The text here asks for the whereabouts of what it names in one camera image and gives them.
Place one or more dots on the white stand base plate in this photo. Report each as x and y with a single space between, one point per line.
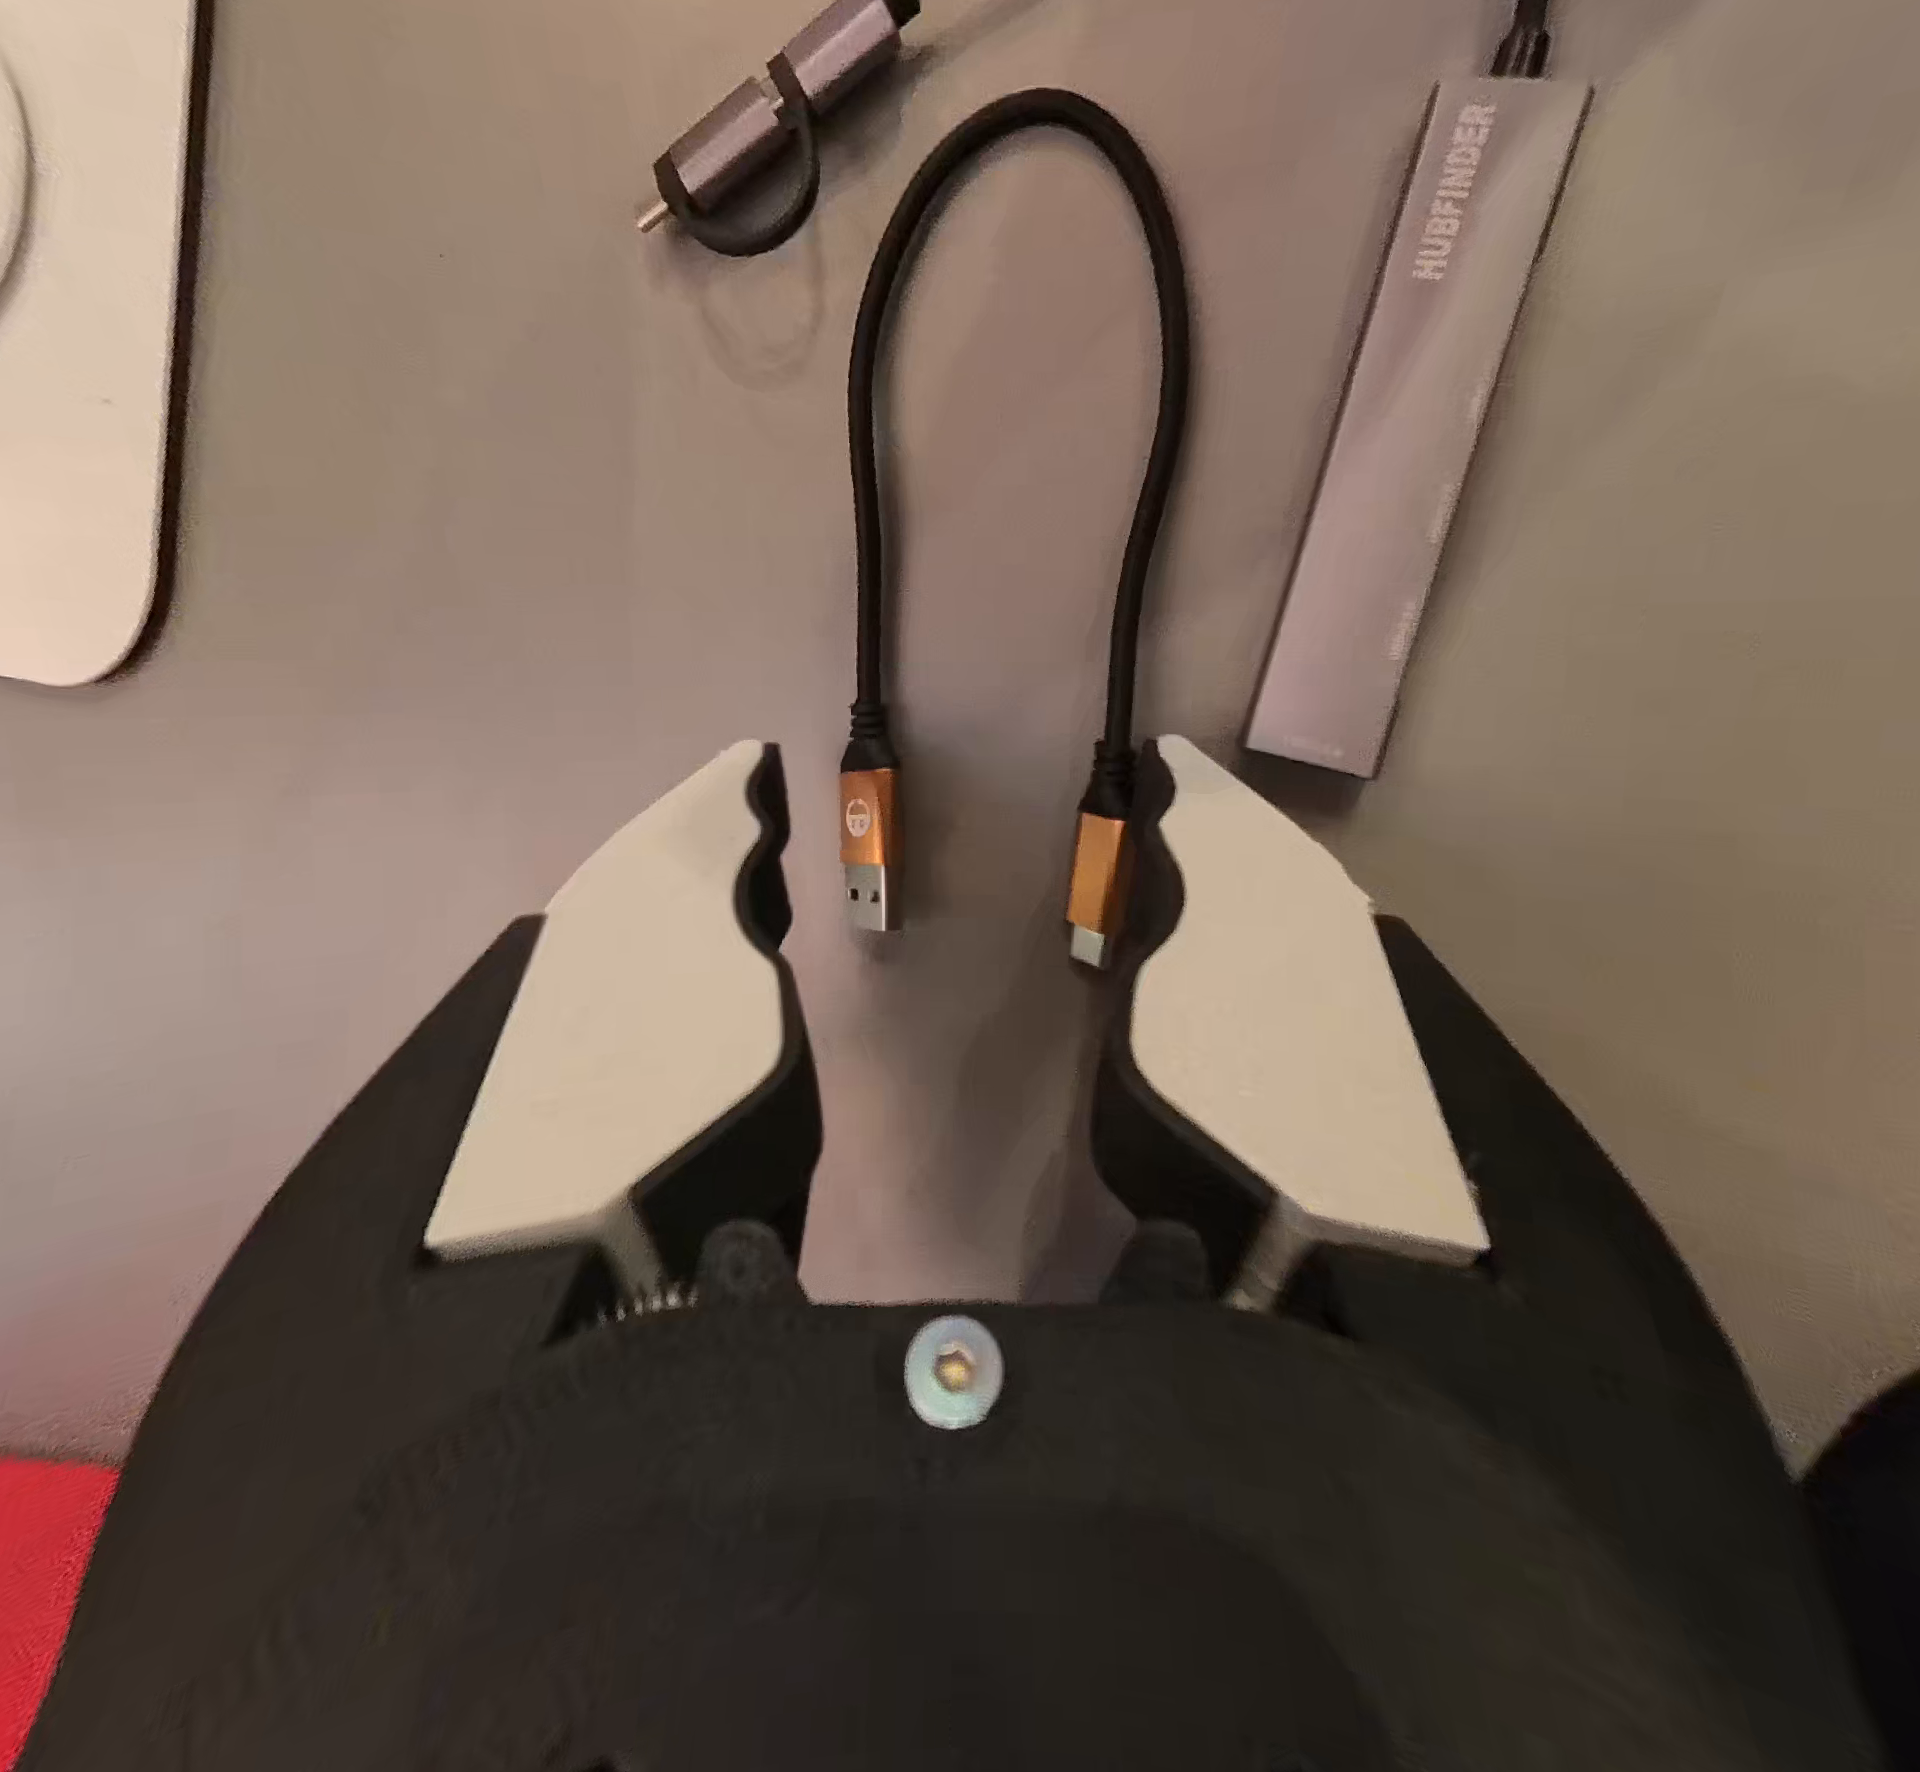
90 302

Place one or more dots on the red plastic bin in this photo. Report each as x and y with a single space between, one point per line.
43 1575

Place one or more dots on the black quilted pad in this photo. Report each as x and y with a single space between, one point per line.
1875 1575

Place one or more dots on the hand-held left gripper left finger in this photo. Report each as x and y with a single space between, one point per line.
630 1021

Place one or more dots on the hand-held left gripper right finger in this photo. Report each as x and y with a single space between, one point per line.
1289 1036

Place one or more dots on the grey usb hub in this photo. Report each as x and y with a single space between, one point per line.
1424 421

